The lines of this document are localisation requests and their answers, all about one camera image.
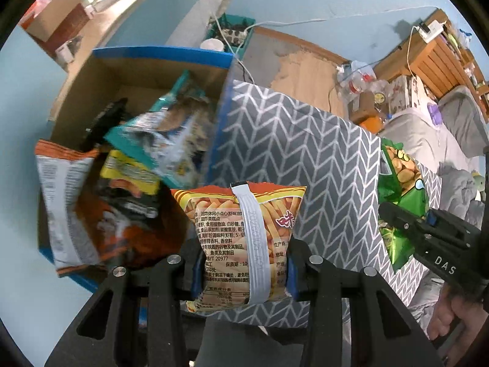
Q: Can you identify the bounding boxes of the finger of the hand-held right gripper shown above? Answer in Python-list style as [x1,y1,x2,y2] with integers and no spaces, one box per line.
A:
[380,220,425,258]
[378,201,439,233]

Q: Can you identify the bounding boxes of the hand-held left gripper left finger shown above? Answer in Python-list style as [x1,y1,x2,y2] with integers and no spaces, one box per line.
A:
[46,239,205,367]

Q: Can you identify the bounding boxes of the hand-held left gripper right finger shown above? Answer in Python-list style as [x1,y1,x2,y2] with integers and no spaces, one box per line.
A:
[285,239,446,367]

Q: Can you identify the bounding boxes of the green snack bag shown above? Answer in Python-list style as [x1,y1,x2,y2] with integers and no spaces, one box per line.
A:
[378,139,430,272]

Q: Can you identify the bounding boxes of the orange fries snack bag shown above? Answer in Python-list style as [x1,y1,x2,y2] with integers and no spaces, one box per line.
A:
[171,180,307,314]

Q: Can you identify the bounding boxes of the long yellow snack packet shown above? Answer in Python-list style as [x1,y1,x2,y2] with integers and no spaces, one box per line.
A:
[100,149,161,196]

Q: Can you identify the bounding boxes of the teal snack bag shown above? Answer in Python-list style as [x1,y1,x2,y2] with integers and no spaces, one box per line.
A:
[104,109,209,189]
[148,69,215,131]

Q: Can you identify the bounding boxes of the orange white snack bag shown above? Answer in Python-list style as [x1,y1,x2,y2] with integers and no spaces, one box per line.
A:
[34,139,131,278]

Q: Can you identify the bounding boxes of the black snack packet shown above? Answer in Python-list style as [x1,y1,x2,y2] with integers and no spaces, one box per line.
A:
[83,97,128,150]

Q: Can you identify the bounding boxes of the blue cardboard box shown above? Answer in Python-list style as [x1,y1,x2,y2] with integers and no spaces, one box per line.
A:
[36,46,235,327]

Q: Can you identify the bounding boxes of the person's right hand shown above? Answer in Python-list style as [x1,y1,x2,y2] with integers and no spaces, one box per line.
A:
[427,285,489,352]

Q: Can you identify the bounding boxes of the green plush toy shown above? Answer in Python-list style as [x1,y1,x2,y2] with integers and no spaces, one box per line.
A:
[472,172,489,200]

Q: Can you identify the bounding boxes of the grey bedding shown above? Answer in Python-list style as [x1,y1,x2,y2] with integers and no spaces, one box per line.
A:
[376,86,489,314]

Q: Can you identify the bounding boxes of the purple plastic item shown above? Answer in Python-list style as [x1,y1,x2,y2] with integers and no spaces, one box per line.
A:
[428,101,444,125]

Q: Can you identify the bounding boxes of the brown paper box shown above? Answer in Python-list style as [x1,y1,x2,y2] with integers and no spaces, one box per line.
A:
[351,92,380,121]

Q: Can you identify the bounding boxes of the grey chevron patterned cloth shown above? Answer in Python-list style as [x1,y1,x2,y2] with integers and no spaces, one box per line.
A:
[206,80,444,327]

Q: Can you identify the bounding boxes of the floral printed box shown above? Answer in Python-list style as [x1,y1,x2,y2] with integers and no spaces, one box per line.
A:
[388,76,425,110]

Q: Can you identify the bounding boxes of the wooden shelf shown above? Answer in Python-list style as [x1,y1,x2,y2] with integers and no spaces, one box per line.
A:
[372,8,489,123]

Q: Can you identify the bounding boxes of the white power strip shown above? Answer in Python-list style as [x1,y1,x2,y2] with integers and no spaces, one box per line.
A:
[418,21,444,43]

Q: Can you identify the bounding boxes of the white cup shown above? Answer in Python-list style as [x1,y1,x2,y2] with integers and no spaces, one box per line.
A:
[200,38,226,53]

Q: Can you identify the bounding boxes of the teal plastic crate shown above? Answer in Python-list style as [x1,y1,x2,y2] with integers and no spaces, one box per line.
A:
[202,13,256,55]

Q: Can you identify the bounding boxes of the small white jar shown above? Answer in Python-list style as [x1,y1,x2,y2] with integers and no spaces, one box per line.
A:
[57,42,76,64]

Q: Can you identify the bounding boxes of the wooden desk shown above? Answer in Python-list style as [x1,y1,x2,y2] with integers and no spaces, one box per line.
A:
[63,0,192,74]

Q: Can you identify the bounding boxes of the brown cardboard box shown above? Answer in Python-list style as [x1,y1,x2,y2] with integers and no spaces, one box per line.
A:
[20,0,91,43]

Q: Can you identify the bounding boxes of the white charger cable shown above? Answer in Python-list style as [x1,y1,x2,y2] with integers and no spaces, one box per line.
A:
[405,26,423,81]

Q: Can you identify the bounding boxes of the long white cable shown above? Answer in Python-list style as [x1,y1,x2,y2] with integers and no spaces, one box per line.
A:
[208,5,440,85]

